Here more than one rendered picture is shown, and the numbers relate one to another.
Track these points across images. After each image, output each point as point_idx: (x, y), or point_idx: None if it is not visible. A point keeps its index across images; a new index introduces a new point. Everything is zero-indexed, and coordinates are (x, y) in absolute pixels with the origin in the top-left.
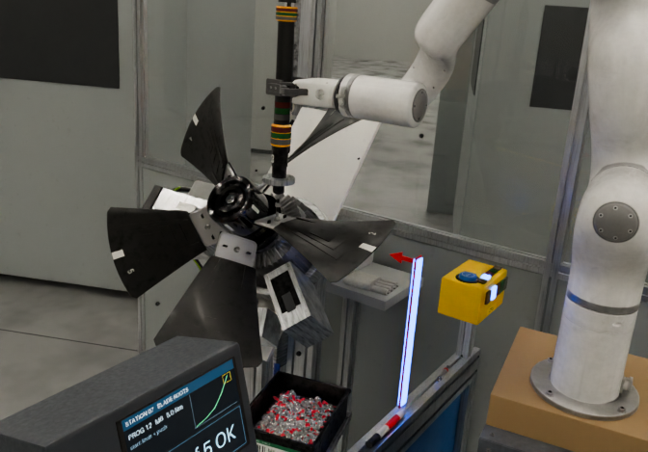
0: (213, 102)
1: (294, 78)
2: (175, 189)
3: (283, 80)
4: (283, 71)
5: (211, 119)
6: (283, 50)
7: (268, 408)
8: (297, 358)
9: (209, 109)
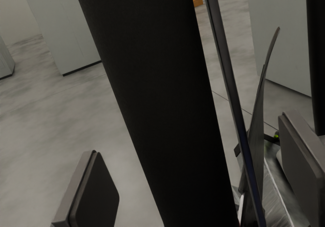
0: (266, 58)
1: (284, 128)
2: (274, 136)
3: (62, 221)
4: (131, 135)
5: (257, 90)
6: (85, 16)
7: None
8: None
9: (262, 68)
